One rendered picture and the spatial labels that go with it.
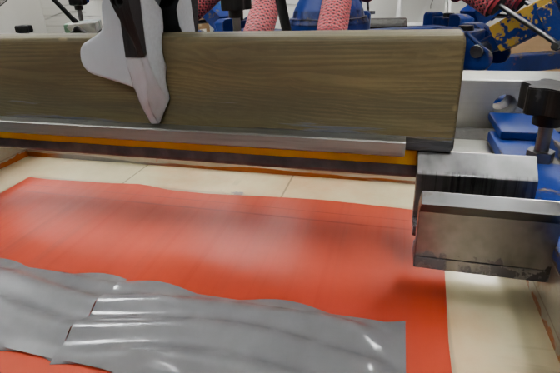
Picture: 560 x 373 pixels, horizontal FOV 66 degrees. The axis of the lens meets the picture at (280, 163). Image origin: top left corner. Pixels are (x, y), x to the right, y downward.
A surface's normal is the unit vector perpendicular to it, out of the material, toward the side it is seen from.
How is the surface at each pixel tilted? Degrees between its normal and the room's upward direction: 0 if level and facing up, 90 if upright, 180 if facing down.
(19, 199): 0
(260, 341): 33
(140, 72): 104
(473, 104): 90
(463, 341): 0
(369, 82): 89
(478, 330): 0
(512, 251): 90
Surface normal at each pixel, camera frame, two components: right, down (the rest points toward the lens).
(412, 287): -0.04, -0.92
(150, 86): 0.59, 0.58
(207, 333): -0.11, -0.57
